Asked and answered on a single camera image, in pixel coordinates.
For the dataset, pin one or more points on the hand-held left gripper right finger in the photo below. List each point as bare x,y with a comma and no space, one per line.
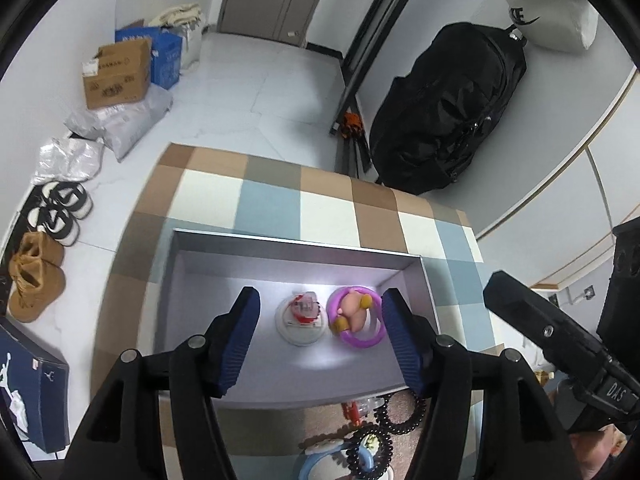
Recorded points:
400,335

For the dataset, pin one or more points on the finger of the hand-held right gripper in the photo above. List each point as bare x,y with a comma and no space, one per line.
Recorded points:
540,320

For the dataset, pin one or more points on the black metal frame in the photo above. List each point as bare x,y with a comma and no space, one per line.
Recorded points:
370,35

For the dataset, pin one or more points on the checkered mat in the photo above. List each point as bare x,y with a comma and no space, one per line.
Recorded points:
270,200

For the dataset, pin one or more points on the black white sneaker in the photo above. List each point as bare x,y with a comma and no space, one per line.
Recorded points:
55,226
67,199

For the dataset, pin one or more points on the blue shoe box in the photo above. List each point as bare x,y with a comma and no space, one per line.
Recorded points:
42,400

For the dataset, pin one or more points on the blue cardboard box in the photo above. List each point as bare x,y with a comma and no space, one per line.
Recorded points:
167,62

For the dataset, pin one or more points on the brown cardboard box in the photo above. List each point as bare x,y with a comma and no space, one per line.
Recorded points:
117,77

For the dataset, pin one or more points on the small grey parcel bag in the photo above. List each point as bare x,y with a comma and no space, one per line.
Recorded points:
82,125

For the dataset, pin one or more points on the yellow green flower charm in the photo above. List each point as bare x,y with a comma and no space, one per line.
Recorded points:
372,443

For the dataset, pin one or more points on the white duffel bag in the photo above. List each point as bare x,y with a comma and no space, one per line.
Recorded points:
540,5

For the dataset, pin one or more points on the light blue bangle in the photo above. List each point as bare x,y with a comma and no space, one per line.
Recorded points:
307,467

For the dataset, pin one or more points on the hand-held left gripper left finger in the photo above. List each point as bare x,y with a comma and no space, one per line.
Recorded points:
240,340

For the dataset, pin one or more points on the large grey parcel bag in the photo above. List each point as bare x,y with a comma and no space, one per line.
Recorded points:
137,120

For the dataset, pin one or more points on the wall socket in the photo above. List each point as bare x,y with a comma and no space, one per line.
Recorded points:
589,292

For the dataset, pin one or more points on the brown suede boot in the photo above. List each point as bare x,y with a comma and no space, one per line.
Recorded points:
37,292
40,250

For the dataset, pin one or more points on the grey box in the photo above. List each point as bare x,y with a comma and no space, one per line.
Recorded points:
225,265

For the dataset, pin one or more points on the white round disc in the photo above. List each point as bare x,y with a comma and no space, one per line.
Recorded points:
295,335

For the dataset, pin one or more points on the black backpack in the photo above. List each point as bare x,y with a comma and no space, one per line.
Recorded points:
440,110

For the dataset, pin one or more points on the cream fabric bag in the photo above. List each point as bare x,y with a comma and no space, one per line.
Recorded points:
182,17

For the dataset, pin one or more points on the orange black gloves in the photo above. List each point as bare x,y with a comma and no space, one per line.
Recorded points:
350,125

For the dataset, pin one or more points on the silver plastic bag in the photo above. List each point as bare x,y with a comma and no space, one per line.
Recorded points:
67,160

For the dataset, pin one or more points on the person's right hand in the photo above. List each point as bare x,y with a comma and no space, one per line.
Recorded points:
592,455

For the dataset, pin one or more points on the orange red clear charm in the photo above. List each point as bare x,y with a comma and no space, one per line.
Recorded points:
356,408

